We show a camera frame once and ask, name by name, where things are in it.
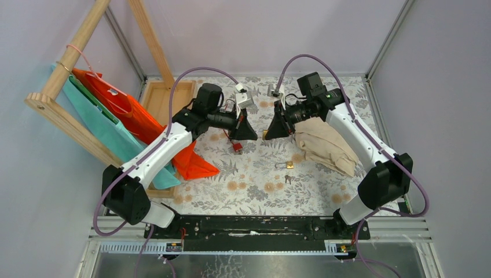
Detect wooden tray base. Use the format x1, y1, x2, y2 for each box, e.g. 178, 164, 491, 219
140, 79, 196, 199

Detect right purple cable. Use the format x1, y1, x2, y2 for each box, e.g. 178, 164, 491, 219
273, 54, 430, 278

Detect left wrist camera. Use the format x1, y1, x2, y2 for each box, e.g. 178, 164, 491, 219
234, 83, 254, 112

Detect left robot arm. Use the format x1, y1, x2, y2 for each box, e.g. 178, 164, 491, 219
101, 83, 258, 238

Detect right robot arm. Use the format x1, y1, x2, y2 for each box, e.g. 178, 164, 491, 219
264, 72, 413, 239

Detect purple cable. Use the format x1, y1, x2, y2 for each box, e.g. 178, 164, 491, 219
93, 67, 246, 237
273, 54, 430, 278

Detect orange cloth bag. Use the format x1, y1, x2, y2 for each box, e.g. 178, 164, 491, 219
72, 68, 219, 180

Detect red cable lock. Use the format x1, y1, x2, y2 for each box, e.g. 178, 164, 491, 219
222, 129, 243, 155

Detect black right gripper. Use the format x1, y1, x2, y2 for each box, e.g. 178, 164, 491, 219
265, 98, 315, 141

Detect long shackle brass padlock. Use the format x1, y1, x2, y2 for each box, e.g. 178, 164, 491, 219
274, 161, 294, 169

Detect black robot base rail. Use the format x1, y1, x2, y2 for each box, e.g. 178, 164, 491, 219
144, 211, 371, 252

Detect teal cloth bag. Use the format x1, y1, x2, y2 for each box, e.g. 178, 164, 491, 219
50, 63, 182, 191

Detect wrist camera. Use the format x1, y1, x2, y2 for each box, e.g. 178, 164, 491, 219
266, 83, 286, 108
234, 83, 254, 112

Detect beige folded cloth bag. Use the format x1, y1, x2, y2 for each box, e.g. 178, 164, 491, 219
294, 117, 359, 177

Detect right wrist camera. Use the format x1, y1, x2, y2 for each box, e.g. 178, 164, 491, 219
266, 83, 286, 108

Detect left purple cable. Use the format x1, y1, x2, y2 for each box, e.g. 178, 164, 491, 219
93, 67, 246, 237

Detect green bag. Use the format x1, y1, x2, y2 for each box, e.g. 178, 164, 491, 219
68, 75, 119, 124

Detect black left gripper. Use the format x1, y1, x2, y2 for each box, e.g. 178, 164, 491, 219
206, 103, 258, 142

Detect wooden hanging rack frame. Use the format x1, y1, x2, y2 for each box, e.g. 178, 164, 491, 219
24, 0, 179, 179

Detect keys of long padlock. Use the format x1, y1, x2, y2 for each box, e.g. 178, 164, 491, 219
284, 175, 292, 185

